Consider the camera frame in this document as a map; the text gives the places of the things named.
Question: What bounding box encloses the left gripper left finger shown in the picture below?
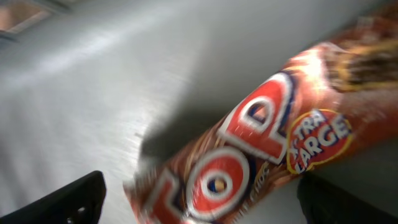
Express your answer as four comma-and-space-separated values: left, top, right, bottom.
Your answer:
1, 170, 106, 224

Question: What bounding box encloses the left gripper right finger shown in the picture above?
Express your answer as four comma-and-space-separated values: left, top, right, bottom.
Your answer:
297, 174, 397, 224

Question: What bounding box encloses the orange chocolate bar wrapper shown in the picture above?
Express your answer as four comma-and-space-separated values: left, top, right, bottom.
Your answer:
124, 1, 397, 223

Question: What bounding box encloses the grey plastic mesh basket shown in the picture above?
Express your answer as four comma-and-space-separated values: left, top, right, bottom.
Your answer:
1, 0, 381, 223

